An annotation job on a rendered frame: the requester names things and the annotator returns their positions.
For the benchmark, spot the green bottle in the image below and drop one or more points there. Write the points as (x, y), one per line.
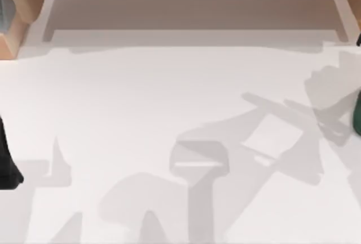
(357, 114)

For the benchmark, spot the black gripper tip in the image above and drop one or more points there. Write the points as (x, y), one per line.
(7, 168)
(359, 40)

